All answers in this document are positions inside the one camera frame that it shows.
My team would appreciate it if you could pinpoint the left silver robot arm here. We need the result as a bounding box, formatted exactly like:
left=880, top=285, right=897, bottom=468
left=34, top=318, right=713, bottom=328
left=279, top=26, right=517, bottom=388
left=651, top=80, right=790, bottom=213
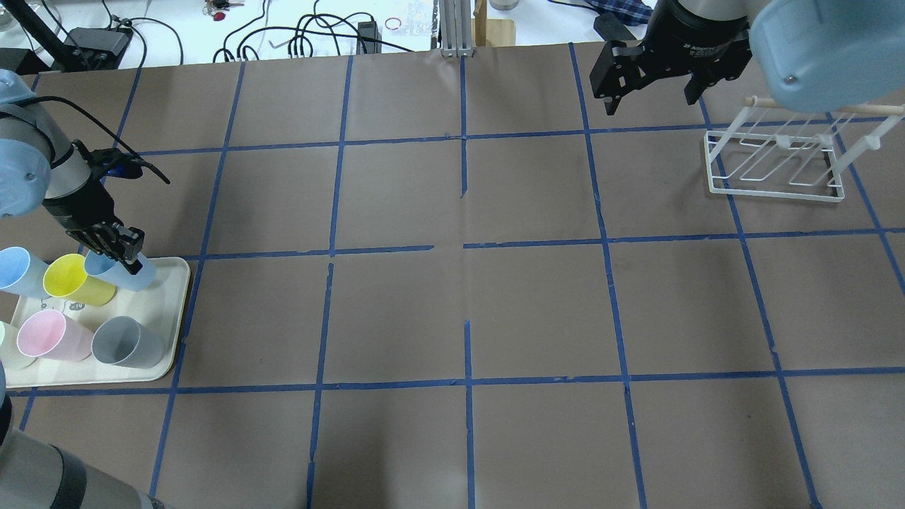
left=1, top=69, right=156, bottom=275

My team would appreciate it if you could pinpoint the yellow plastic cup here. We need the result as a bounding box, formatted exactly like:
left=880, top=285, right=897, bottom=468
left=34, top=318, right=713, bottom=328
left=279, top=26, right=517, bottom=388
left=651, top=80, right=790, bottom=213
left=42, top=252, right=117, bottom=307

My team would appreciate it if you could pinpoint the black power adapter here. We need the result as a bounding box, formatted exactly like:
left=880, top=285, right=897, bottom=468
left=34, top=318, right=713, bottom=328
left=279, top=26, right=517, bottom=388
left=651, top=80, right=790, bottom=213
left=64, top=27, right=134, bottom=69

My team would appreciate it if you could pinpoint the light blue plastic cup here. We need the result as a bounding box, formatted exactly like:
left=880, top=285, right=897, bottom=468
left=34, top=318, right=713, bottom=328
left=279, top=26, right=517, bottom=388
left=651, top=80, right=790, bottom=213
left=83, top=252, right=156, bottom=292

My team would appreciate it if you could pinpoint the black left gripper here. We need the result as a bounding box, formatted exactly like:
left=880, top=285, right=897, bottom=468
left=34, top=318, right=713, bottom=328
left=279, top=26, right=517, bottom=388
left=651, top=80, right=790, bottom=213
left=42, top=181, right=145, bottom=275

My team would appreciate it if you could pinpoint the pink plastic cup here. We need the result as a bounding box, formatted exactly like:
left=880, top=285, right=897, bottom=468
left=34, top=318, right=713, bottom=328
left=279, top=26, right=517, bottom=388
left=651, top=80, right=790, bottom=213
left=16, top=309, right=93, bottom=362

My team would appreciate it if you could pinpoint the cream plastic tray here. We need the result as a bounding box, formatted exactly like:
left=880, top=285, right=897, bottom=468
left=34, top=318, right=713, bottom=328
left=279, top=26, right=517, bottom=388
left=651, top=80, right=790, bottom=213
left=6, top=257, right=193, bottom=389

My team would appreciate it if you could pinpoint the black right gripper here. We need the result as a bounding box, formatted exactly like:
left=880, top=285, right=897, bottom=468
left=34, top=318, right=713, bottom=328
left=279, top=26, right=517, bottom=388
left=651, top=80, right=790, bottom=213
left=590, top=1, right=751, bottom=116

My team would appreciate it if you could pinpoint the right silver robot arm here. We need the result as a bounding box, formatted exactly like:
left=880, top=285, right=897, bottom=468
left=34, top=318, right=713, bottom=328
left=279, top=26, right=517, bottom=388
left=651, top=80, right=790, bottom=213
left=589, top=1, right=904, bottom=115

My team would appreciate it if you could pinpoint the grey plastic cup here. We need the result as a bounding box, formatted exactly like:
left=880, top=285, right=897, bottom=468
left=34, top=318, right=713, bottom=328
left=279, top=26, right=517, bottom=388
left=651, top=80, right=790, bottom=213
left=90, top=316, right=167, bottom=368

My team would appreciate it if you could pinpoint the wooden mug tree stand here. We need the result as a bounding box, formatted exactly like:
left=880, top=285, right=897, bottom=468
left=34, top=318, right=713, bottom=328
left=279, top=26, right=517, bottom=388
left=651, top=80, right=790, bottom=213
left=472, top=1, right=516, bottom=47

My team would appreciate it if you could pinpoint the blue plastic cup on tray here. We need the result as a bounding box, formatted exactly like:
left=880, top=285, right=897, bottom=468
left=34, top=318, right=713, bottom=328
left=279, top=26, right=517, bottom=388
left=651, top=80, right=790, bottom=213
left=1, top=246, right=49, bottom=300

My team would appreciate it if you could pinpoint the white wire cup rack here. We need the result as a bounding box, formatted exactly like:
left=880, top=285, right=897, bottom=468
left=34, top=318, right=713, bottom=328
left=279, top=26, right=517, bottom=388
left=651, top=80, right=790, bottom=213
left=703, top=96, right=903, bottom=203

